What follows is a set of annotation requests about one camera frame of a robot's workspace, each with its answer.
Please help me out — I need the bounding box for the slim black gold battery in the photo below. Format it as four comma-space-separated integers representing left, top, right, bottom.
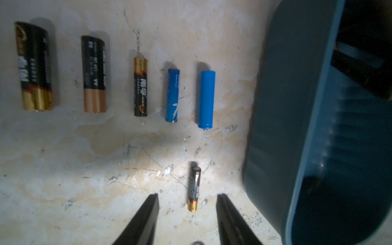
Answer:
187, 166, 202, 212

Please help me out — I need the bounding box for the black gold battery row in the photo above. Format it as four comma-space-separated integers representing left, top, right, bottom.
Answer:
134, 56, 148, 117

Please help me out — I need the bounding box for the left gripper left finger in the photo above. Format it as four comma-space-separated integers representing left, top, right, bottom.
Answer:
113, 194, 159, 245

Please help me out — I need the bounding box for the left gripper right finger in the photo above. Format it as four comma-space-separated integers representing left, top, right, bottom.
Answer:
216, 194, 262, 245

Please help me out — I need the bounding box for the black battery copper end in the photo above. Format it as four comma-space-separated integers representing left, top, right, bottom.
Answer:
81, 35, 107, 114

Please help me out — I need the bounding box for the teal plastic storage box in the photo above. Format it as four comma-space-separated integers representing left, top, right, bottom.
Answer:
244, 1, 392, 245

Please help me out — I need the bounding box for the blue battery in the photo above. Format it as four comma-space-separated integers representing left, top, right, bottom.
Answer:
198, 70, 216, 130
165, 68, 180, 123

